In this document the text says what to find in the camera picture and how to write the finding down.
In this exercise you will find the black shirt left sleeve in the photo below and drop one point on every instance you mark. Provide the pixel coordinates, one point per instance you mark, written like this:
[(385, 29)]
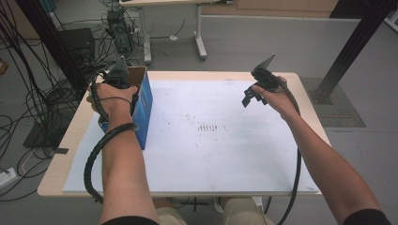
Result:
[(131, 221)]

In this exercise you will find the person's left hand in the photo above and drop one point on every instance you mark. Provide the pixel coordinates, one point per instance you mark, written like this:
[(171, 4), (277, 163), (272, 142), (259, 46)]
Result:
[(112, 106)]

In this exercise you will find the black shirt sleeve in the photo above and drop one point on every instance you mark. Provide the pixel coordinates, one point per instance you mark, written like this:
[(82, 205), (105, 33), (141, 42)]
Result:
[(369, 218), (131, 221)]

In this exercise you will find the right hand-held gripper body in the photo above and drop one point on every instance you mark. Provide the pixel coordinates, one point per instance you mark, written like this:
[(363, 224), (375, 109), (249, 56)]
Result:
[(266, 78)]

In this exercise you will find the thin black wristband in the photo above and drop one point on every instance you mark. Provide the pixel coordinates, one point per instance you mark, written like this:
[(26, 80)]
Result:
[(115, 97)]

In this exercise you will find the person's leg beige trousers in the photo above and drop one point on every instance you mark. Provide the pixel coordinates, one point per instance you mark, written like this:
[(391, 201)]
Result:
[(245, 214), (172, 217)]

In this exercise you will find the black floor plate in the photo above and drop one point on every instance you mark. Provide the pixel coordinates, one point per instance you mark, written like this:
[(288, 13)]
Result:
[(40, 137)]

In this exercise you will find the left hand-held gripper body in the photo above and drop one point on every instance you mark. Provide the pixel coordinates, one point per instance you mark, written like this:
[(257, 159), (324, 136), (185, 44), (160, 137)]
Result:
[(119, 75)]

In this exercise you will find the person's right hand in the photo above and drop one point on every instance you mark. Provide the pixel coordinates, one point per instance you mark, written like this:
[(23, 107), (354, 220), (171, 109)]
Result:
[(281, 101)]

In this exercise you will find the blue cardboard box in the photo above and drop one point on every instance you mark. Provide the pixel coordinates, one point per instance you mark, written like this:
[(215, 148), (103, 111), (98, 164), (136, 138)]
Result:
[(144, 106)]

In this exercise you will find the white table mat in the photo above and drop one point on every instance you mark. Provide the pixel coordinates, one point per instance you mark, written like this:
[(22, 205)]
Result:
[(219, 156)]

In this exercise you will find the person's right leg beige trousers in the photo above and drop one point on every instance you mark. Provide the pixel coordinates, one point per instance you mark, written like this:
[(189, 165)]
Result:
[(245, 214)]

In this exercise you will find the grey floor mat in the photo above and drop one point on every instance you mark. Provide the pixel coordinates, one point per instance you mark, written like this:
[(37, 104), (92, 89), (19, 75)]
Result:
[(341, 109)]

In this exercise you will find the black tape strip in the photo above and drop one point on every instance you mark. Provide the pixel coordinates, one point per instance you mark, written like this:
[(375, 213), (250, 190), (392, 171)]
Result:
[(61, 150)]

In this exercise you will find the black computer case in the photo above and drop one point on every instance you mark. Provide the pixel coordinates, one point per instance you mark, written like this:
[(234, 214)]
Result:
[(78, 43)]

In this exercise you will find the person's left leg beige trousers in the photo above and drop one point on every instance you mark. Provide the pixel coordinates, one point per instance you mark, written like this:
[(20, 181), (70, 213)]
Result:
[(172, 217)]

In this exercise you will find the white power strip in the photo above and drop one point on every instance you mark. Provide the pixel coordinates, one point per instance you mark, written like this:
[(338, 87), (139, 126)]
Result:
[(6, 177)]

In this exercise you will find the white-legged desk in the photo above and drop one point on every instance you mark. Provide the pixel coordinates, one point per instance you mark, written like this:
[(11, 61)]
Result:
[(200, 31)]

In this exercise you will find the black slanted metal post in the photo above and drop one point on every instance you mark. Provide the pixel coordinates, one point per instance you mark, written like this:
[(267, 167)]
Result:
[(356, 40)]

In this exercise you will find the black shirt right sleeve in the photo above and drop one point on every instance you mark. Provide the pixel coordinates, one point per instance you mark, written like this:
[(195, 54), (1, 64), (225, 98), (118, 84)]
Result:
[(369, 218)]

